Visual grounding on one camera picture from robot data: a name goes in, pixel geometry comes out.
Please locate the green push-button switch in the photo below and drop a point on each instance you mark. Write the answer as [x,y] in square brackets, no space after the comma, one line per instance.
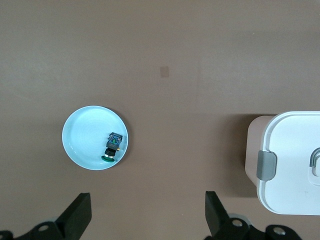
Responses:
[112,145]

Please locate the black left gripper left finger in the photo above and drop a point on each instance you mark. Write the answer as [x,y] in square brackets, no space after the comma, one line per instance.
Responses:
[73,220]

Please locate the small tape patch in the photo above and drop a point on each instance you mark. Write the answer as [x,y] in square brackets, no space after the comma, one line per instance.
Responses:
[164,71]

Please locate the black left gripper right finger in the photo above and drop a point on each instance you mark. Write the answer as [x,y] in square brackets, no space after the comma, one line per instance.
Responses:
[218,225]

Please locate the white lidded lunch box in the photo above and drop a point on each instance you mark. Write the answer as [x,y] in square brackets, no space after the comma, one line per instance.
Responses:
[290,162]

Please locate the light blue round plate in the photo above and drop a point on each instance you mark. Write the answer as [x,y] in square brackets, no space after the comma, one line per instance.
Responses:
[85,140]

